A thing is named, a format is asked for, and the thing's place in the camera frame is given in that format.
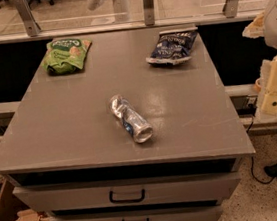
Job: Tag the left metal bracket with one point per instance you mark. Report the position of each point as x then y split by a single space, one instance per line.
25 13

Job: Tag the crushed redbull can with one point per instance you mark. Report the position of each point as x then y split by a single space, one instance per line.
136 126

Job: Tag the middle metal bracket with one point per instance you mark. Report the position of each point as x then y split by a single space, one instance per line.
149 13

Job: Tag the drawer with handle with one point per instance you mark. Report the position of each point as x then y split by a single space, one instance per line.
205 214
91 195

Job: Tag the green chip bag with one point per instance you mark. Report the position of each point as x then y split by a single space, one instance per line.
66 55

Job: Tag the blue chip bag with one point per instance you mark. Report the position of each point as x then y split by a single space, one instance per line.
173 47

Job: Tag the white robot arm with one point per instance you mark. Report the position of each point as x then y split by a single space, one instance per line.
265 25

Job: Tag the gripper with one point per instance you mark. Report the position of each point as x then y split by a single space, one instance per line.
268 92

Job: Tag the grey drawer cabinet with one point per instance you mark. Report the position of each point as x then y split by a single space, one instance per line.
63 131

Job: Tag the roll of tape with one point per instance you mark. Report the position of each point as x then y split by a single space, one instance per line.
257 85

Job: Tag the top drawer with handle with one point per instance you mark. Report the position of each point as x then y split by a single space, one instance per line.
91 195

